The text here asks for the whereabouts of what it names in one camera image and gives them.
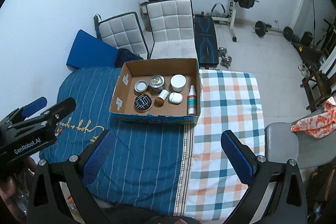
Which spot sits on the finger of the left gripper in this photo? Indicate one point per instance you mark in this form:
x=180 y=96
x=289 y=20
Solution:
x=59 y=110
x=34 y=107

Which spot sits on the open cardboard box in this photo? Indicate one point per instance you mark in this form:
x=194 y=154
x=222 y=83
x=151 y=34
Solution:
x=122 y=103

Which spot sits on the white earbuds case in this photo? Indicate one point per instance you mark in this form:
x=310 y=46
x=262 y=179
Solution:
x=175 y=98

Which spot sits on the blue foam cushion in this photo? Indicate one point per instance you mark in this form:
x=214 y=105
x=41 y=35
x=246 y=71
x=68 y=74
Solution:
x=88 y=52

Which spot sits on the chrome dumbbell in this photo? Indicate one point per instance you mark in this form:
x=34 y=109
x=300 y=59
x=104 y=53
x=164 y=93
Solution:
x=226 y=60

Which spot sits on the brown egg-shaped object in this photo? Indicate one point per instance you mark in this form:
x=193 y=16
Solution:
x=158 y=102

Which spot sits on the small silver tin white lid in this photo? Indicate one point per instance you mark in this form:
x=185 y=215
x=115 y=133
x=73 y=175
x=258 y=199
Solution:
x=141 y=86

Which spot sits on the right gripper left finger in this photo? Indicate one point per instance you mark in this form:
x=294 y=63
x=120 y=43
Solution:
x=94 y=155

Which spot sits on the white spray bottle teal label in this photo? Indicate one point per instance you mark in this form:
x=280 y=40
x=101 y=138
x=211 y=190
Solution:
x=192 y=101

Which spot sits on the person's left hand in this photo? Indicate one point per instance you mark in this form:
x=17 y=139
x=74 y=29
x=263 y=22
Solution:
x=17 y=181

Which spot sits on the black blue weight bench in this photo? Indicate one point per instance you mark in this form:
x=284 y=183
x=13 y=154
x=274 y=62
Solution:
x=205 y=41

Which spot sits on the white weight rack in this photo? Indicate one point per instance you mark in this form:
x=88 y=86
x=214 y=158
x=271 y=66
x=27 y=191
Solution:
x=228 y=18

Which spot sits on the barbell on floor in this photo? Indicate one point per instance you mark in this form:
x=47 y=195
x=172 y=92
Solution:
x=261 y=29

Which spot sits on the orange white floral cloth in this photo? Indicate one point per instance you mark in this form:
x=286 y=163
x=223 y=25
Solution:
x=320 y=125

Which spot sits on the large white round jar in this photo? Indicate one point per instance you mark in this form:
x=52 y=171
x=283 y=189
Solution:
x=178 y=83

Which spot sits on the black patterned round tin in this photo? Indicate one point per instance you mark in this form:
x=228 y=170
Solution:
x=143 y=103

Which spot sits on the white quilted chair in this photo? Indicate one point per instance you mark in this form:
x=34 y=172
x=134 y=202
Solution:
x=122 y=32
x=172 y=28

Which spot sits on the right white quilted chair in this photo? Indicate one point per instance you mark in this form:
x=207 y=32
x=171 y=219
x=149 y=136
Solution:
x=172 y=28

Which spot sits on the blue striped blanket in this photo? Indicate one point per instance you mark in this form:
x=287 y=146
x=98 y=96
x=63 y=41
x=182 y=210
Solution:
x=148 y=164

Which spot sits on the checkered plaid sheet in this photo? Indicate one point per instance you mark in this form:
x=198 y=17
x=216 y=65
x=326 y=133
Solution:
x=208 y=187

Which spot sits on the dark wooden chair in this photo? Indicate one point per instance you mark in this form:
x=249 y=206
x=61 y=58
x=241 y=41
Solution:
x=320 y=80

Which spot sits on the white cylindrical container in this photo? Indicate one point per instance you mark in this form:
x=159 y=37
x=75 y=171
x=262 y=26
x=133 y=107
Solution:
x=163 y=94

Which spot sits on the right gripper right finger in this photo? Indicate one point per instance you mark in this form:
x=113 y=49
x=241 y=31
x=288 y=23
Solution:
x=242 y=159

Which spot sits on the grey armchair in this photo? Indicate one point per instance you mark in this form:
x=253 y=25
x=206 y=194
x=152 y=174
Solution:
x=281 y=145

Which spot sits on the left white quilted chair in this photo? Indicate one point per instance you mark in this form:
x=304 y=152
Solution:
x=122 y=32

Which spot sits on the silver tin candle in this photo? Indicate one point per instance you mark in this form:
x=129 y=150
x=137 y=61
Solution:
x=157 y=83

